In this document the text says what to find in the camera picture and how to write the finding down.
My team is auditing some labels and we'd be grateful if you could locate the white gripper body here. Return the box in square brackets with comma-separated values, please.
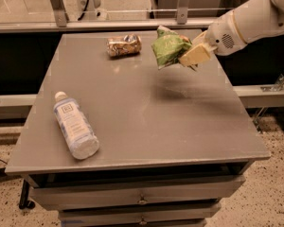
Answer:
[205, 11, 247, 56]

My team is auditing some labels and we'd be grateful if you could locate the blue plastic water bottle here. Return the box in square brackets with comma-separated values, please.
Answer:
[53, 92, 99, 160]

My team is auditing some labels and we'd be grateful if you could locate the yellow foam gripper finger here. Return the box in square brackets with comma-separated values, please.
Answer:
[179, 43, 216, 67]
[192, 31, 206, 45]

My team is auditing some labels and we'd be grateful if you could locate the green jalapeno chip bag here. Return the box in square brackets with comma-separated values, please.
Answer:
[151, 26, 192, 70]

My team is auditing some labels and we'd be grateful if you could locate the black cable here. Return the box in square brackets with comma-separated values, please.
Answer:
[77, 0, 92, 21]

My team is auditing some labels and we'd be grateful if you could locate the upper grey drawer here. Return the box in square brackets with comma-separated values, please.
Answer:
[30, 175, 245, 210]

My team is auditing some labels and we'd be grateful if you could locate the lower grey drawer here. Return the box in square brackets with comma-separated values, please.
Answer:
[59, 202, 221, 227]

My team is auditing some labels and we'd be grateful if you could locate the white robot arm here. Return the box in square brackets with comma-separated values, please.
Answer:
[179, 0, 284, 69]

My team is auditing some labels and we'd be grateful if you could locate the grey drawer cabinet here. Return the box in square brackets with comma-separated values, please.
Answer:
[6, 31, 270, 227]

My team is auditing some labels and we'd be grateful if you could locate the black cabinet caster leg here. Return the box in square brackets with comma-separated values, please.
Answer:
[18, 181, 35, 210]

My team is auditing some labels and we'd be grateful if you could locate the metal railing frame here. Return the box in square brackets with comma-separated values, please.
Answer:
[0, 0, 247, 33]

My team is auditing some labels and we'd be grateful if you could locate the crushed gold soda can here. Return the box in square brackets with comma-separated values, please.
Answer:
[107, 34, 142, 57]

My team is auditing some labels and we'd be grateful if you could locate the grey drawer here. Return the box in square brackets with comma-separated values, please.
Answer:
[59, 202, 221, 227]
[30, 175, 245, 210]

